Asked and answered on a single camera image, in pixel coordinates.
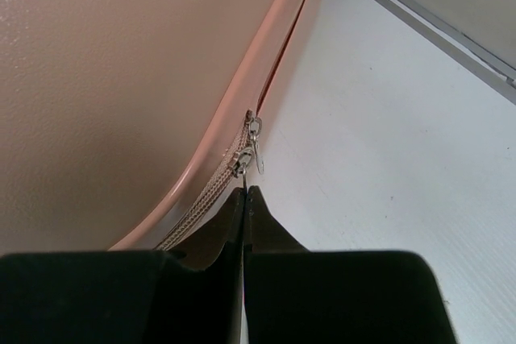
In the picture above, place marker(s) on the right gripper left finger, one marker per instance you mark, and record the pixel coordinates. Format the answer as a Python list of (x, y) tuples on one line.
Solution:
[(190, 294)]

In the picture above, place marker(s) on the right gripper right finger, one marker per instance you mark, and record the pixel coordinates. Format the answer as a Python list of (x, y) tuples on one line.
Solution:
[(293, 295)]

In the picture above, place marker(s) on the pink hardshell suitcase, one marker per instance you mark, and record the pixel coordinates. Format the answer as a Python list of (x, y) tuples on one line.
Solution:
[(123, 121)]

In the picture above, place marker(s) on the aluminium rail back side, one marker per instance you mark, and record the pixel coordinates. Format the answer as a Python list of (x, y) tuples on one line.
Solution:
[(478, 34)]

